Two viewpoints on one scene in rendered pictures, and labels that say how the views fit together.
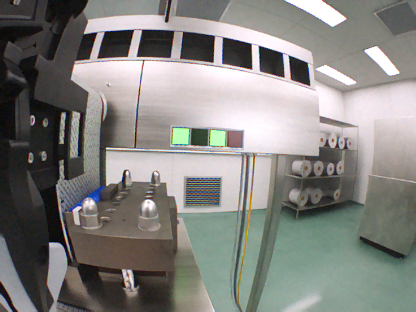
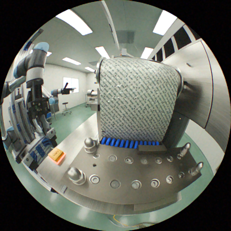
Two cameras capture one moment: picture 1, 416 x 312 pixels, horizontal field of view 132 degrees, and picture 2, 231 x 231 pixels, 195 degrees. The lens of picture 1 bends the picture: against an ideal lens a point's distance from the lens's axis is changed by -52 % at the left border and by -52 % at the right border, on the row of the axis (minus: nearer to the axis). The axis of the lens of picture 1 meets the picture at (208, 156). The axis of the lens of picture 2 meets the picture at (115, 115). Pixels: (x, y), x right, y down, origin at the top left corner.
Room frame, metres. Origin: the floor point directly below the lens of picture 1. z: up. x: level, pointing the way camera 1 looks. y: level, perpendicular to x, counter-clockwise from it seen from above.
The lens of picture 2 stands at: (0.35, 0.08, 1.20)
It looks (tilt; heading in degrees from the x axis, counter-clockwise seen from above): 22 degrees down; 111
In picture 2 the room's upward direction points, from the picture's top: 3 degrees clockwise
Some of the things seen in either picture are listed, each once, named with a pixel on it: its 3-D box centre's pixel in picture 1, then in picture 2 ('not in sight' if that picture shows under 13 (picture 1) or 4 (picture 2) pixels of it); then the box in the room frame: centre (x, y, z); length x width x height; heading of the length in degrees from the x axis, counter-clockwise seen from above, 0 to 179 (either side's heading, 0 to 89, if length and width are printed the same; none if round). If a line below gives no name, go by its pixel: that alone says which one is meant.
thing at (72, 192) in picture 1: (82, 162); (137, 119); (0.34, 0.27, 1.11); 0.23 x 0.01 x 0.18; 14
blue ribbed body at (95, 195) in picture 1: (91, 201); (132, 145); (0.35, 0.25, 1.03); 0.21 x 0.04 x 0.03; 14
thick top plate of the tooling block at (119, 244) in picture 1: (135, 209); (145, 175); (0.41, 0.17, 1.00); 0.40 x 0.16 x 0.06; 14
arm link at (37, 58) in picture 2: not in sight; (37, 57); (0.04, 0.10, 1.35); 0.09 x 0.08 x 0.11; 45
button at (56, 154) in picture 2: not in sight; (56, 154); (0.02, 0.09, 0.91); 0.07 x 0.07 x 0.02; 14
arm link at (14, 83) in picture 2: not in sight; (18, 80); (-0.26, -0.03, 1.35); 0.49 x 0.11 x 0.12; 45
